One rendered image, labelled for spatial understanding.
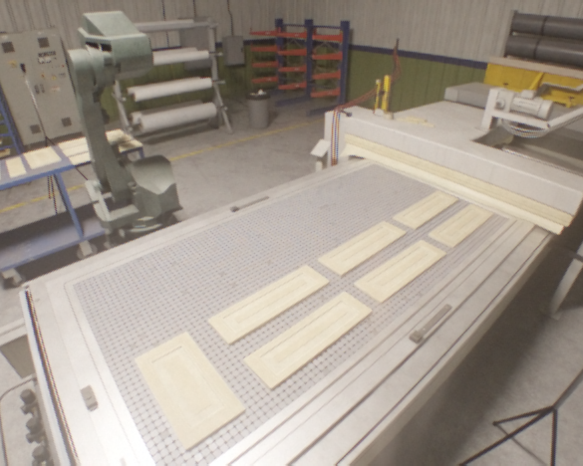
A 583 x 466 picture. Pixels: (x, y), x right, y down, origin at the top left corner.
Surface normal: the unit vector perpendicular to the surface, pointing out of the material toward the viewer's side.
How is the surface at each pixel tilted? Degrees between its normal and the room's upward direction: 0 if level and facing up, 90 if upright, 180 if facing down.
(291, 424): 0
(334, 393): 0
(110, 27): 58
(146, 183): 24
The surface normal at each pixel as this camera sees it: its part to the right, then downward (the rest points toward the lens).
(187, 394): 0.00, -0.83
